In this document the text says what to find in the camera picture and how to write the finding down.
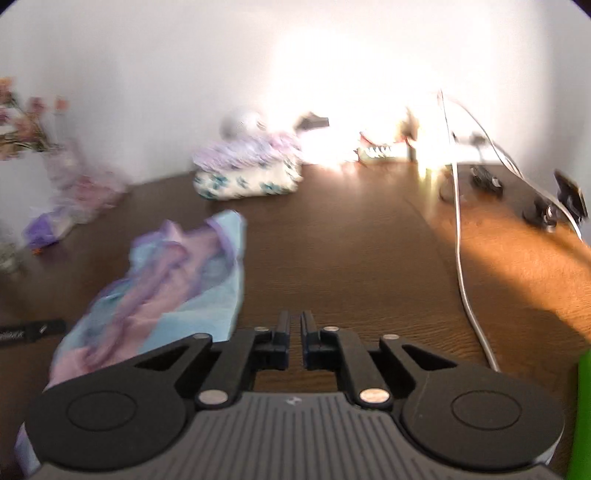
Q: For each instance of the green box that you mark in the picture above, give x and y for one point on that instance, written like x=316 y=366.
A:
x=581 y=415

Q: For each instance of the white blue-flowered folded cloth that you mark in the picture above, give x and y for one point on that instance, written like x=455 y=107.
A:
x=240 y=183

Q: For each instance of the pink artificial flowers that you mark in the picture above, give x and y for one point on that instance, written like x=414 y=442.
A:
x=32 y=124

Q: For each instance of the black phone holder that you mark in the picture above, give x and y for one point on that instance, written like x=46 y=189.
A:
x=570 y=194

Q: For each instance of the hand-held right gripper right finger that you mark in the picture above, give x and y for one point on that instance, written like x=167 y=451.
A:
x=307 y=332

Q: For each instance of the small red and white boxes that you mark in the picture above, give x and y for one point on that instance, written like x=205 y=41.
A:
x=383 y=150

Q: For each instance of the grey device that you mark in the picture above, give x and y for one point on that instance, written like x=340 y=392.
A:
x=314 y=122

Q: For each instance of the translucent plastic bag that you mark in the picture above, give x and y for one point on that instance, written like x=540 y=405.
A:
x=78 y=194

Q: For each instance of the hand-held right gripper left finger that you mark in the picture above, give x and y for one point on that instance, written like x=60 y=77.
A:
x=283 y=332

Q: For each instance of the purple floral folded cloth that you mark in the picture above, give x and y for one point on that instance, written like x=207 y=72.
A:
x=249 y=148

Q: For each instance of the small black gadget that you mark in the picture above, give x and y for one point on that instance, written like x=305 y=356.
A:
x=485 y=180

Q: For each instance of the blue and purple shirt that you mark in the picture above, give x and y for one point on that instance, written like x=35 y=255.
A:
x=184 y=277

